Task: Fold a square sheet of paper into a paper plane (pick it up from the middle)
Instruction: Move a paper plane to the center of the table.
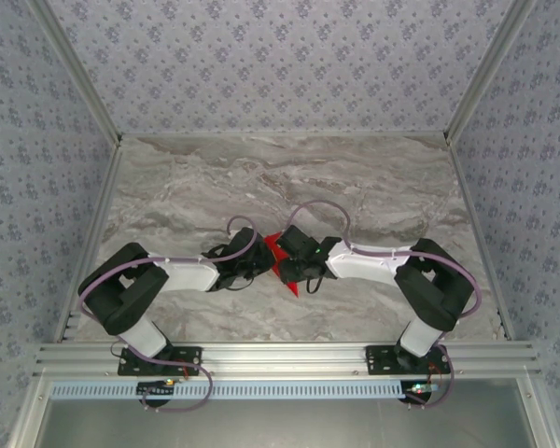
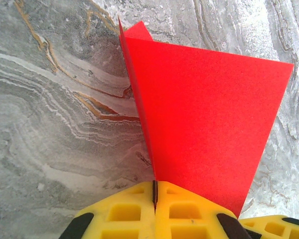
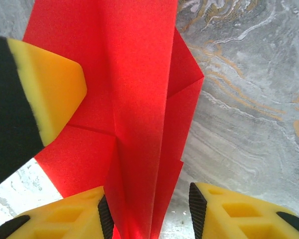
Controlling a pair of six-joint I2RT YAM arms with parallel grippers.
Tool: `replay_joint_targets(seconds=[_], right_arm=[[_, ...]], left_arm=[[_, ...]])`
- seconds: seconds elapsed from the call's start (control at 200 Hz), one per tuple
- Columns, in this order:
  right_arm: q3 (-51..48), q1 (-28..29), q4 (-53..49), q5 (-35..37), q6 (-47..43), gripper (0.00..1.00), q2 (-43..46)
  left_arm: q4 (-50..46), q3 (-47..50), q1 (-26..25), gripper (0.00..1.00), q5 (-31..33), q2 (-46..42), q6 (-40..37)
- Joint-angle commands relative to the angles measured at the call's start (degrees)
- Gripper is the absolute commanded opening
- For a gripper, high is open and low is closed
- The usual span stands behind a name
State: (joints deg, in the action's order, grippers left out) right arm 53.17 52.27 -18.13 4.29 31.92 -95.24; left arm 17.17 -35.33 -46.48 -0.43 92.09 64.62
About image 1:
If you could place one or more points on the red paper sheet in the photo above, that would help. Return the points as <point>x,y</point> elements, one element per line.
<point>273,245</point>

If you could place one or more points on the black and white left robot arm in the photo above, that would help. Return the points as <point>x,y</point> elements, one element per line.
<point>121,298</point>

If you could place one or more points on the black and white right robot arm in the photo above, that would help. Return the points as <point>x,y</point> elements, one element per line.
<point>434,289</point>

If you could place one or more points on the grey metal panel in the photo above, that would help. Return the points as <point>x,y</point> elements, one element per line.
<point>284,424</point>

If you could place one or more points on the small circuit board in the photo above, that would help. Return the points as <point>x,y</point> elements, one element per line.
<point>422,387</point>
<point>156,386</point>

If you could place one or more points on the wide aluminium mounting rail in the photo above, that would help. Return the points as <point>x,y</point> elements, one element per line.
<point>284,359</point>

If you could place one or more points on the thin aluminium table end rail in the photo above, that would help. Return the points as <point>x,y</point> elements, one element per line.
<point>284,135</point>

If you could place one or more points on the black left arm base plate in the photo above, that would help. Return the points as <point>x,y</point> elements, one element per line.
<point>186,366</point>

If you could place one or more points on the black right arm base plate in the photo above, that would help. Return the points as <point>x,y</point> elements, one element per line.
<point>378,361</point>

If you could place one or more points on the aluminium table side rail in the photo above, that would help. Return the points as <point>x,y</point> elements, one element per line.
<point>466,196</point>
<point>92,233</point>

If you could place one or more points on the aluminium corner post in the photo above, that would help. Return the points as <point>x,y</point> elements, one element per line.
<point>487,70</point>
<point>78,70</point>

